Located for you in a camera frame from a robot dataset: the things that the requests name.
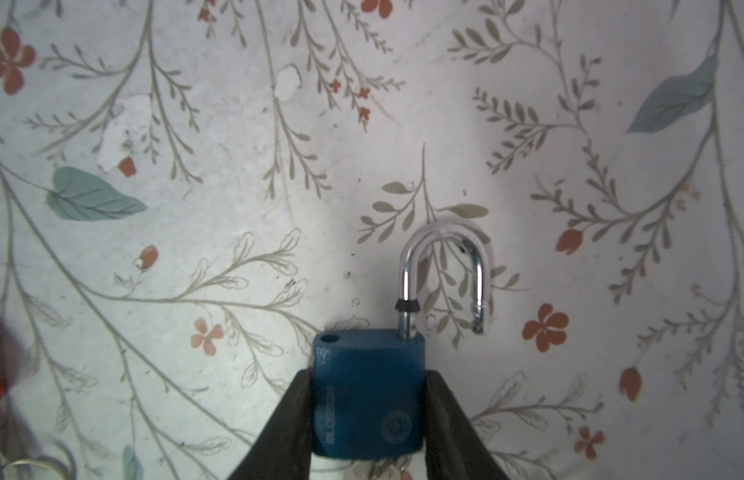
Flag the blue padlock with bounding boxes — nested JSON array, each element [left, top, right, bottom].
[[312, 221, 491, 460]]

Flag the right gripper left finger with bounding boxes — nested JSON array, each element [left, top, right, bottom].
[[229, 369, 313, 480]]

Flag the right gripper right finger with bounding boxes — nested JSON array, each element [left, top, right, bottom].
[[424, 370, 510, 480]]

